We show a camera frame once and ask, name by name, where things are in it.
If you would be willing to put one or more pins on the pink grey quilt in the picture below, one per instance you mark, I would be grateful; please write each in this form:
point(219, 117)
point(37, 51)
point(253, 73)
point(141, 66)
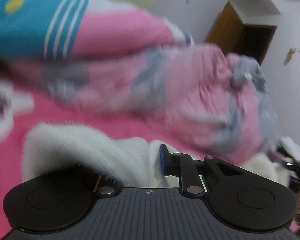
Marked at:
point(152, 80)

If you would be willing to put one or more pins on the pink floral blanket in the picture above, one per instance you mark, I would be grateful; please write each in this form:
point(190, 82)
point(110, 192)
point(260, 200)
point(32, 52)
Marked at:
point(65, 115)

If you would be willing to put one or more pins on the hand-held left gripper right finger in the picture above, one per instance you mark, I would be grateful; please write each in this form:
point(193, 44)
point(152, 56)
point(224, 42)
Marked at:
point(163, 160)

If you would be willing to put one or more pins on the blue striped pillow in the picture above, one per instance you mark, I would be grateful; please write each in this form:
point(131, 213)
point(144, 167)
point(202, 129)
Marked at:
point(27, 25)

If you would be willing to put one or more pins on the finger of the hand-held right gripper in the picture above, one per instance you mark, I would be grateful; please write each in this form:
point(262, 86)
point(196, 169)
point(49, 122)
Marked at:
point(297, 165)

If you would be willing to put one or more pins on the wooden door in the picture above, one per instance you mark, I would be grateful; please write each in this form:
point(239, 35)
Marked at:
point(227, 27)

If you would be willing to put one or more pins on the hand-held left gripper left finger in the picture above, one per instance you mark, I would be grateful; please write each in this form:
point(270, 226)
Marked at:
point(106, 190)

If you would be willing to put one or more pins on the white knit sweater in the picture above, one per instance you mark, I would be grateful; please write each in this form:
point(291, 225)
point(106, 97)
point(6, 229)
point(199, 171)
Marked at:
point(77, 150)

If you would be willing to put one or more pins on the hanging wall ornament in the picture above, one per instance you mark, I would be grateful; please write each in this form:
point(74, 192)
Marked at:
point(290, 55)

